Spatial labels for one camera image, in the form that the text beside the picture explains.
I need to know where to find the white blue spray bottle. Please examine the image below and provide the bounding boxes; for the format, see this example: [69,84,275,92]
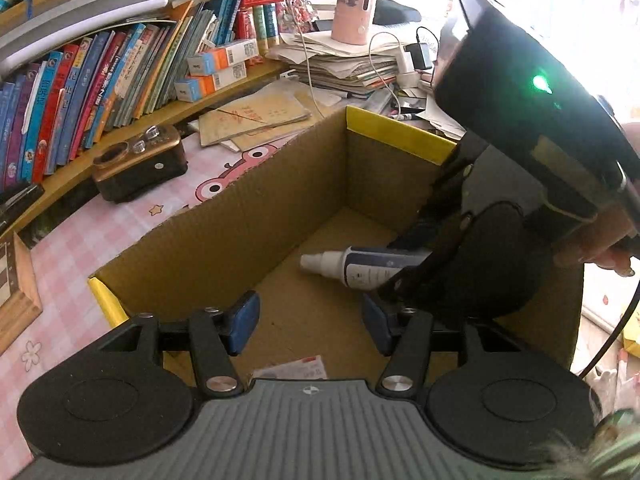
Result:
[299,246,431,292]

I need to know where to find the right hand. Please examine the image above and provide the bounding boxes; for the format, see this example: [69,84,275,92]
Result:
[552,121,640,279]

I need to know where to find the pink checkered tablecloth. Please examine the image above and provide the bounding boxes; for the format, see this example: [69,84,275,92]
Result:
[0,129,302,480]

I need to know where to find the yellow cardboard box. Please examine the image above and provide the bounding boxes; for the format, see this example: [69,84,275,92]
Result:
[86,105,586,386]

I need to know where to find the stack of papers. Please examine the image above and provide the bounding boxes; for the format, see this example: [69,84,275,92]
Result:
[264,29,467,141]

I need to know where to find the wooden chess board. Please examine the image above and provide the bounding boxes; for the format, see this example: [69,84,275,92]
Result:
[0,232,42,354]

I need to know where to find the brown paper notebooks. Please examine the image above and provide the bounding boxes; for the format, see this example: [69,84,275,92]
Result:
[186,79,345,151]

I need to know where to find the pink pen holder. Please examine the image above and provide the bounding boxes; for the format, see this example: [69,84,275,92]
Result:
[331,0,372,46]

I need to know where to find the black stapler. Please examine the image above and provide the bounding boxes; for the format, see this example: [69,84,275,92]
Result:
[0,181,44,235]

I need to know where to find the orange white box lower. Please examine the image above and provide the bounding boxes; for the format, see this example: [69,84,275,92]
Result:
[174,62,247,103]

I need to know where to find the orange white box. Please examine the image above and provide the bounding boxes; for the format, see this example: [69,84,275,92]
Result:
[174,62,247,103]
[186,38,259,76]

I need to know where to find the orange white box upper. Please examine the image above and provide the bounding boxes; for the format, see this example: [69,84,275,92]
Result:
[186,38,259,76]

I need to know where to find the row of books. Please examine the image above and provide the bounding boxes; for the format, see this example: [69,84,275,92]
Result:
[1,0,285,191]

